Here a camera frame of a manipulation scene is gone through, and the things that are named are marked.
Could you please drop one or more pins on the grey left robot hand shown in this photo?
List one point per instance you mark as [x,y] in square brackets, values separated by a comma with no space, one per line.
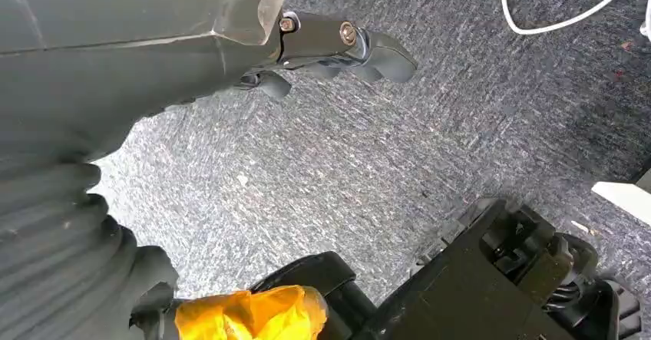
[117,43]

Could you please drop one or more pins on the grey ribbed left robot arm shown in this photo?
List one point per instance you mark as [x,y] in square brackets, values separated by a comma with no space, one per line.
[66,266]

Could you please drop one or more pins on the white desk leg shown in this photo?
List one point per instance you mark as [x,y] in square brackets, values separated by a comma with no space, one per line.
[623,200]

